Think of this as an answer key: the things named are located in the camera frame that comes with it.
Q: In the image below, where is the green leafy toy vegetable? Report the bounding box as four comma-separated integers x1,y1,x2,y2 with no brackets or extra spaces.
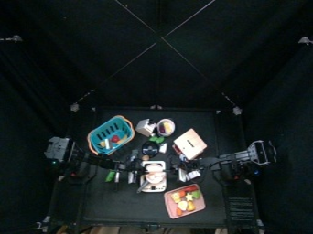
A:
149,135,166,144

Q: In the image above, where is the pink rectangular tray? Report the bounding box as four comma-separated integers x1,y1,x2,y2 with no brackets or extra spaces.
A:
163,183,206,220

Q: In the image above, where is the thin diagonal frame cord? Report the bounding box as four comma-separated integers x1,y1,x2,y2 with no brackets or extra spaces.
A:
114,0,238,108
76,0,217,104

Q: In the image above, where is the white wooden knife holder block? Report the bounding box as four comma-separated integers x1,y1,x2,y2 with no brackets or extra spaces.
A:
135,118,159,138

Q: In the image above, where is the wooden box with red front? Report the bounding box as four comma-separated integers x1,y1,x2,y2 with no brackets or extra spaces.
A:
173,128,207,161

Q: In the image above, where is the small white bowl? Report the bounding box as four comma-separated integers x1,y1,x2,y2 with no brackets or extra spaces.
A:
155,118,178,138

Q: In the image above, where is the red toy tomato piece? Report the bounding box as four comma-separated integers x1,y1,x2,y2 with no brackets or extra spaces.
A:
179,186,198,194

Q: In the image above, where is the teal basket with orange rim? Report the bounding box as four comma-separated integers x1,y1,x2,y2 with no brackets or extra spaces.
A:
87,114,135,156

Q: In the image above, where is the white and grey kitchen scale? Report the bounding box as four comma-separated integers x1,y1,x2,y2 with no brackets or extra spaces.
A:
138,160,167,193

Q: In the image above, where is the black round toy lid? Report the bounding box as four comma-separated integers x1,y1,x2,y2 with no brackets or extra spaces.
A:
140,141,161,158

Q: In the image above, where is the white text label sticker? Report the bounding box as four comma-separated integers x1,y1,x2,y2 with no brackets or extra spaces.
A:
227,196,254,221

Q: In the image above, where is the cream pan with grey handle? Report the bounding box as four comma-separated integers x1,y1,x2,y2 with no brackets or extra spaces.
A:
135,163,166,194

